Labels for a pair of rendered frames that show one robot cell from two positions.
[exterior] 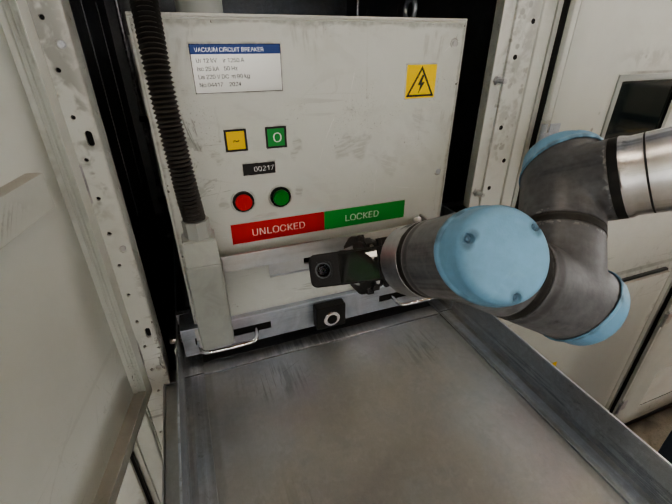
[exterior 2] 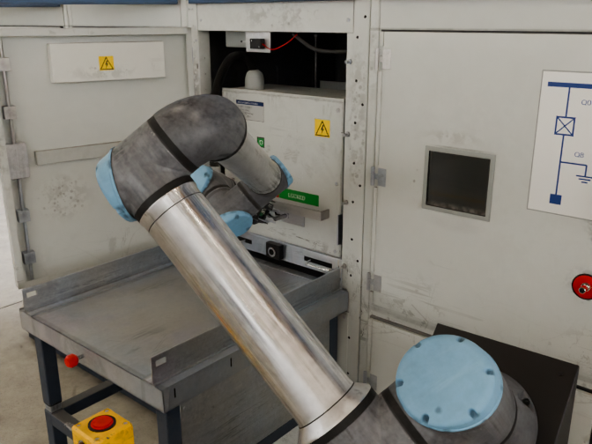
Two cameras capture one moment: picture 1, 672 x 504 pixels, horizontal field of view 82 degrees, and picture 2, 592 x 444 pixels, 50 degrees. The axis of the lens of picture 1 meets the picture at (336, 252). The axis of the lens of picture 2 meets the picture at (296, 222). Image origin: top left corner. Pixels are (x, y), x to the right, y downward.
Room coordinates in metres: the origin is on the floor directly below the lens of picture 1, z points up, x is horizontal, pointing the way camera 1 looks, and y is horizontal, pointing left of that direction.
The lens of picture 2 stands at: (-0.26, -1.70, 1.60)
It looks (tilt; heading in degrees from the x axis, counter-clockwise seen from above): 18 degrees down; 61
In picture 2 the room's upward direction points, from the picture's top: straight up
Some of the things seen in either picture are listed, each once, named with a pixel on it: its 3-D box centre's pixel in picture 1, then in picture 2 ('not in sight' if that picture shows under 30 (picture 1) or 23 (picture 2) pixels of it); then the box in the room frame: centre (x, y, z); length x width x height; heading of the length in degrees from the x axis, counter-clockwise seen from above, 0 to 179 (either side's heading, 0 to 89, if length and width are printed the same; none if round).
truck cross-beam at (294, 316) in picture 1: (323, 304); (282, 247); (0.64, 0.03, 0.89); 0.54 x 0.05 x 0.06; 111
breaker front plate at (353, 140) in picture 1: (324, 186); (277, 173); (0.62, 0.02, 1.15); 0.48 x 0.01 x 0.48; 111
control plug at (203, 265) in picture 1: (208, 286); not in sight; (0.48, 0.19, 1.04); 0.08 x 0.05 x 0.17; 21
